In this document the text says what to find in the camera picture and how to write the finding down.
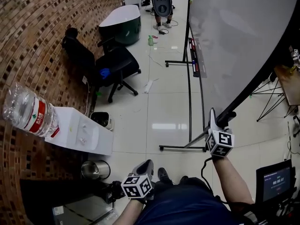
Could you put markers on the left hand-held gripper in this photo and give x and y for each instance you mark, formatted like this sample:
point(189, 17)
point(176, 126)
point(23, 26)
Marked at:
point(137, 186)

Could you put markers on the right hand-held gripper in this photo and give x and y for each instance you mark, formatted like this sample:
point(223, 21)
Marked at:
point(221, 142)

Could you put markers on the black-framed whiteboard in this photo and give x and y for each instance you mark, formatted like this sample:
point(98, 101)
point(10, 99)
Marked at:
point(234, 43)

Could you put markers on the person's left forearm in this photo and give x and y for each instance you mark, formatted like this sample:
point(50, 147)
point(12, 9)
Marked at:
point(129, 212)

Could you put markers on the person's right forearm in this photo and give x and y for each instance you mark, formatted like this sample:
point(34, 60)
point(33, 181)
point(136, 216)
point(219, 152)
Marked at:
point(232, 179)

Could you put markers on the black device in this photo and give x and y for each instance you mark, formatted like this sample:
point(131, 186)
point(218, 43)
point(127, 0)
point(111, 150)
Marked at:
point(112, 192)

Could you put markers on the person's black left shoe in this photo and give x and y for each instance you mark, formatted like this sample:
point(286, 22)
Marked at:
point(164, 176)

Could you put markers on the person's black shoe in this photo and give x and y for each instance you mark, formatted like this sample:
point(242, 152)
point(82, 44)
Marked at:
point(184, 179)
point(164, 176)

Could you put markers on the steel trash can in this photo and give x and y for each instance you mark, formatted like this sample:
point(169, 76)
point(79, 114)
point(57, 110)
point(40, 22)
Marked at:
point(96, 170)

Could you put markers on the person's black right shoe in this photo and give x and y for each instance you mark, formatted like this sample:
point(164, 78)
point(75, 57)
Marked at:
point(184, 179)

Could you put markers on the person's dark blue clothing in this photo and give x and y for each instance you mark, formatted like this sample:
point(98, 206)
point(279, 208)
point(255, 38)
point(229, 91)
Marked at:
point(187, 205)

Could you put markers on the white power strip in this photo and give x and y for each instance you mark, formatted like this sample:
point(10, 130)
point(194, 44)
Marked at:
point(148, 87)

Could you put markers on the white bin with black liner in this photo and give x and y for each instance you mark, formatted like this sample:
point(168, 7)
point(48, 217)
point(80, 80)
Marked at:
point(102, 119)

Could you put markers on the white water dispenser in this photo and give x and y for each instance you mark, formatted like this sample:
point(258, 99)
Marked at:
point(77, 130)

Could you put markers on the black office chair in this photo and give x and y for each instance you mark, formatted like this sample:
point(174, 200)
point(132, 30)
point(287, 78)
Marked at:
point(117, 64)
point(297, 125)

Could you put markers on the black monitor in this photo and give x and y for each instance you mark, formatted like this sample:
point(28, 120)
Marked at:
point(276, 184)

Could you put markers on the yellow bottle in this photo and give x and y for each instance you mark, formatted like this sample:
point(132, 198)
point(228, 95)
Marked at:
point(293, 69)

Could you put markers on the green floor tape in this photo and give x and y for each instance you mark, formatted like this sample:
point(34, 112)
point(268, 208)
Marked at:
point(99, 93)

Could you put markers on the pink white item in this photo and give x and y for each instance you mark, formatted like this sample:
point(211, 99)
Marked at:
point(155, 38)

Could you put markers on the green bottle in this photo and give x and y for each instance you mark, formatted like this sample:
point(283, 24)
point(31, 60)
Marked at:
point(150, 41)

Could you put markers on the black power adapter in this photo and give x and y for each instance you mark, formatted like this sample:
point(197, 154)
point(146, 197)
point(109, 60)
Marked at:
point(162, 32)

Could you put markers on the blue cloth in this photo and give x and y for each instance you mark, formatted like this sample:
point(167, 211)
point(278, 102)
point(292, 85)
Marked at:
point(104, 73)

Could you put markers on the large clear water bottle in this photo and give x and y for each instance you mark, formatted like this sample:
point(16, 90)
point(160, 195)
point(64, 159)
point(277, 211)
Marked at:
point(25, 109)

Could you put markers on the white-topped dark green table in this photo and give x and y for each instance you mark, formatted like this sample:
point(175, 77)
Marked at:
point(122, 17)

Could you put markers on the white wall socket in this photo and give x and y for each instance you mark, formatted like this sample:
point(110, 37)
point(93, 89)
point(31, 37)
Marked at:
point(84, 79)

